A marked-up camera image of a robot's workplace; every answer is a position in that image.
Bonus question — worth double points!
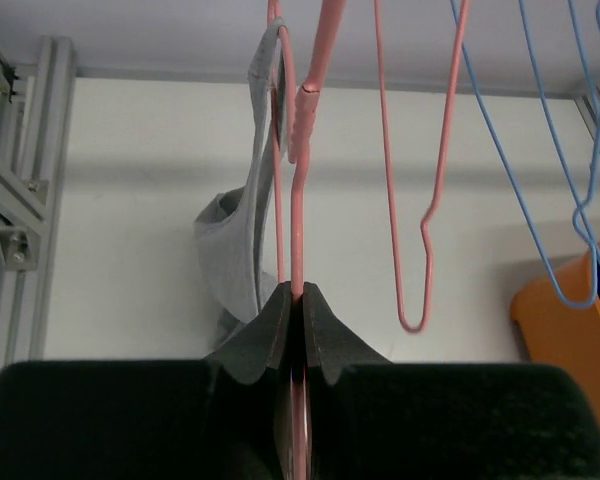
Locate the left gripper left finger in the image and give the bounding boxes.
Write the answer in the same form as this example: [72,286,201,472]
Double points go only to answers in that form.
[205,282,293,450]

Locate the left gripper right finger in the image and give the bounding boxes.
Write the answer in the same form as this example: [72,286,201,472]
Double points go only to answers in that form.
[302,282,389,450]

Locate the pink hanger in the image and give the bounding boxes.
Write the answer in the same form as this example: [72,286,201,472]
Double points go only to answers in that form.
[271,1,346,479]
[374,0,471,334]

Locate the grey tank top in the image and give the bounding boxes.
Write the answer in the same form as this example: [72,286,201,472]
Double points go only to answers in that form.
[194,16,287,348]

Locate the blue hanger of white top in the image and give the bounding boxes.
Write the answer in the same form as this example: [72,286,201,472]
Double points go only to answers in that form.
[451,1,600,309]

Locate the blue hanger of red top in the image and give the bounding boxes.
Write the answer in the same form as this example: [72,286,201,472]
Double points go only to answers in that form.
[568,1,600,280]

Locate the blue hanger of green top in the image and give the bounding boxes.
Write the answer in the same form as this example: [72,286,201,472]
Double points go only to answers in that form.
[519,1,594,205]

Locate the orange plastic basket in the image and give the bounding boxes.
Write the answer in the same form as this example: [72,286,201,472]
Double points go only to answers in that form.
[509,237,600,461]

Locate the aluminium frame posts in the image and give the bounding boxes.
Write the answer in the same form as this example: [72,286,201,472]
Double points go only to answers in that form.
[0,36,77,370]

